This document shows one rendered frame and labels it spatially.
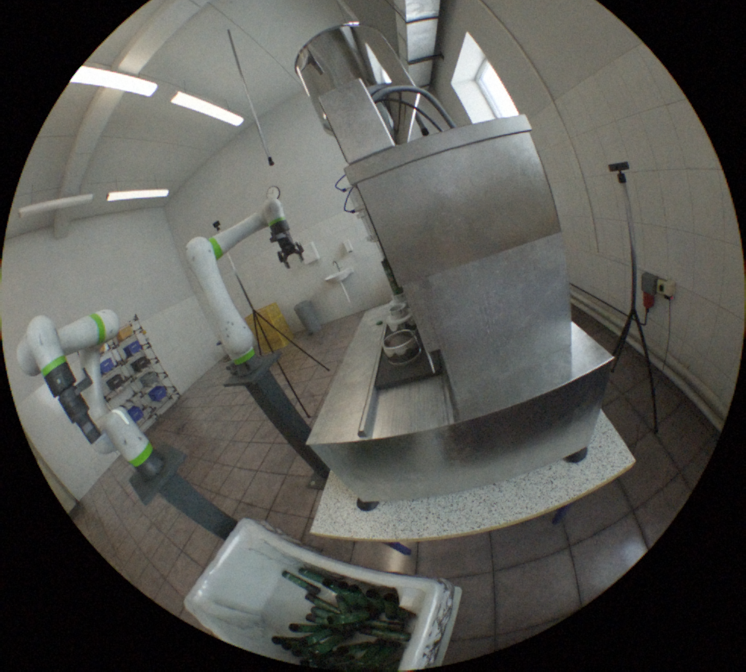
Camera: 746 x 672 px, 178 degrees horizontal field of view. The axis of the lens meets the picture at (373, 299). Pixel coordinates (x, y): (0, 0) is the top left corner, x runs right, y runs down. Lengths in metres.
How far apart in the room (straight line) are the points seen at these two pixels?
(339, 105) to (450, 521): 0.70
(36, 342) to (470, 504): 1.01
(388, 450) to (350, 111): 0.45
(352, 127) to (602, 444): 0.72
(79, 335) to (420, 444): 1.00
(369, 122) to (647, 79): 1.46
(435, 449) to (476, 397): 0.10
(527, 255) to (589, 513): 1.23
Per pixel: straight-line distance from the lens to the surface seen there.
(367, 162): 0.29
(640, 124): 1.63
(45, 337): 0.76
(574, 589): 1.32
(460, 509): 0.56
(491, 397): 0.35
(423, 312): 0.30
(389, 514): 0.60
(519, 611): 1.28
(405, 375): 0.42
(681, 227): 1.60
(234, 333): 1.01
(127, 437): 0.96
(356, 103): 0.32
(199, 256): 1.03
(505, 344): 0.35
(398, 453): 0.39
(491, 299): 0.32
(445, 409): 0.35
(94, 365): 1.19
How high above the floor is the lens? 1.27
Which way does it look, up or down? 15 degrees down
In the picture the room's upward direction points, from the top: 23 degrees counter-clockwise
